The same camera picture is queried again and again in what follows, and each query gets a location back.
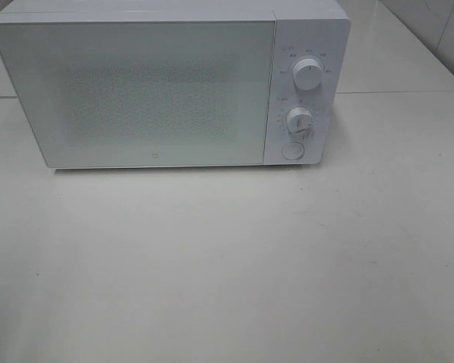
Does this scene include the round white door button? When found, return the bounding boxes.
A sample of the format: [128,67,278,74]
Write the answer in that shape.
[281,142,305,160]

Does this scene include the white timer knob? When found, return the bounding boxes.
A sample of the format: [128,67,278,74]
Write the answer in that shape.
[285,107,313,135]

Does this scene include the white microwave door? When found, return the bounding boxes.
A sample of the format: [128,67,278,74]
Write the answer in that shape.
[0,21,274,169]

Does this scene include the upper white power knob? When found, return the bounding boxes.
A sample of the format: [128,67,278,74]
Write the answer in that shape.
[291,56,324,91]

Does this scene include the white microwave oven body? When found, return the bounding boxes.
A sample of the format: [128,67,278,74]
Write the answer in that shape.
[0,1,351,168]

